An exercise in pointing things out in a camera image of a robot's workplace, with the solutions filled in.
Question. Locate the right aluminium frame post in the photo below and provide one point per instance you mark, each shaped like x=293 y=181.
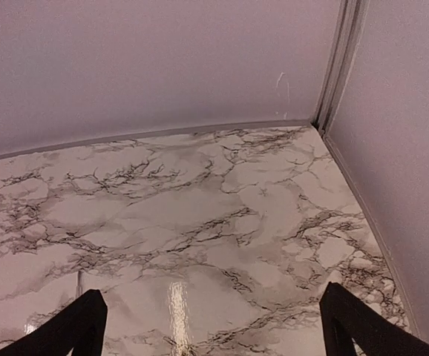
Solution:
x=346 y=38

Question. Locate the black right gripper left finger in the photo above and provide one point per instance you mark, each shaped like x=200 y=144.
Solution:
x=78 y=329

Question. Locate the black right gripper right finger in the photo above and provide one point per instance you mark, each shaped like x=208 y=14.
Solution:
x=347 y=321

